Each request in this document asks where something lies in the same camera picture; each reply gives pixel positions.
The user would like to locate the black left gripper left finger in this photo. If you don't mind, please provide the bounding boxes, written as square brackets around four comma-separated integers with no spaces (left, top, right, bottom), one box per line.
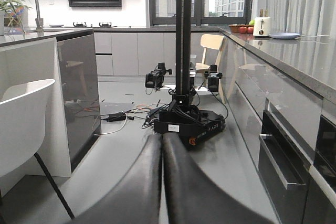
[71,134,162,223]

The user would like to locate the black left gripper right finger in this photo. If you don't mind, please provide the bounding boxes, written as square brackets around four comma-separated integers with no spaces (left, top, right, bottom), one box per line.
[162,132,270,223]

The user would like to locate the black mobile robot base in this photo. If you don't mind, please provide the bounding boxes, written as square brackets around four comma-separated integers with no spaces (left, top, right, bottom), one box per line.
[154,105,226,150]

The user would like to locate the black power adapter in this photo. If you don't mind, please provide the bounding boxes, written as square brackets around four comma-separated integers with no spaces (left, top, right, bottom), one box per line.
[106,112,127,122]

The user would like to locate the grey counter cabinet run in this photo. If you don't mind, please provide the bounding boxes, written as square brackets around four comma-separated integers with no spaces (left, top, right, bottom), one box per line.
[220,29,335,223]

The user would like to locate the white plastic chair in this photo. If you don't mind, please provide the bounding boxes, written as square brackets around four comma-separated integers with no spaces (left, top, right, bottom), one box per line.
[1,79,75,219]

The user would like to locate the wooden chair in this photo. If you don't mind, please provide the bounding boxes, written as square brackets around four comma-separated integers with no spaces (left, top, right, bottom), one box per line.
[195,34,227,104]

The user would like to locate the grey kitchen island cabinet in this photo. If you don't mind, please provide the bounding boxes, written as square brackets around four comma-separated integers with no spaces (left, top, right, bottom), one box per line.
[0,28,102,196]

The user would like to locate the fruit basket with apples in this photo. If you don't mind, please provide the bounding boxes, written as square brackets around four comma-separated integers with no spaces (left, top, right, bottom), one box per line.
[229,19,255,34]

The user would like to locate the light blue plate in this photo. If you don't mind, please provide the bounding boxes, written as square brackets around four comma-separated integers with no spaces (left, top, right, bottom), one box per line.
[269,33,300,39]

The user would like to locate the white toaster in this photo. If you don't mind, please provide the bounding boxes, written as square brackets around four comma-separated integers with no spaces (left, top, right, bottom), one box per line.
[253,9,271,37]

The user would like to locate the gas stove burners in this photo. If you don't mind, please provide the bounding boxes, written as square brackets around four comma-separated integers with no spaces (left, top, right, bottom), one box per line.
[72,22,117,28]

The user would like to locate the chrome kitchen faucet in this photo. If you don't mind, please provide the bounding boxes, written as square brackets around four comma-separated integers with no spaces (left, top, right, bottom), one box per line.
[33,0,53,33]

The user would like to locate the black robot lift column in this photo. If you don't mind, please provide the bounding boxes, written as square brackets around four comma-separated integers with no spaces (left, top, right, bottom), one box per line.
[174,0,191,106]

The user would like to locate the white sheer curtain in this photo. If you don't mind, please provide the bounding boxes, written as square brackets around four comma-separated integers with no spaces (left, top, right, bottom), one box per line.
[250,0,335,38]

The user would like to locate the green potted plant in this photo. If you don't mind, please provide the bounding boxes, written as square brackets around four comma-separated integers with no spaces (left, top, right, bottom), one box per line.
[1,0,30,36]

